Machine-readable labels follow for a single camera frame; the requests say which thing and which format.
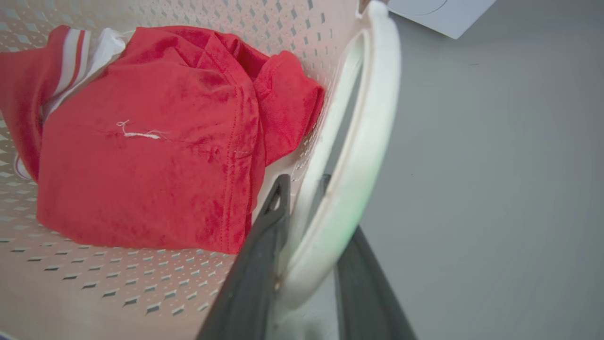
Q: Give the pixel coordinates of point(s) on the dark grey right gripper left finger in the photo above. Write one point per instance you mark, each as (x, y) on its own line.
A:
(252, 283)

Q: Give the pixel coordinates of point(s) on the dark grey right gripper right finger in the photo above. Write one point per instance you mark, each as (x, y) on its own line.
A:
(368, 293)

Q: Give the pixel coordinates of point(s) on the red garment with white stripes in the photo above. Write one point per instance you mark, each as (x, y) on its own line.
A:
(155, 156)

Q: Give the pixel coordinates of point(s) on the white perforated plastic laundry basket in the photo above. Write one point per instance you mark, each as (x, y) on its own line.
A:
(358, 156)

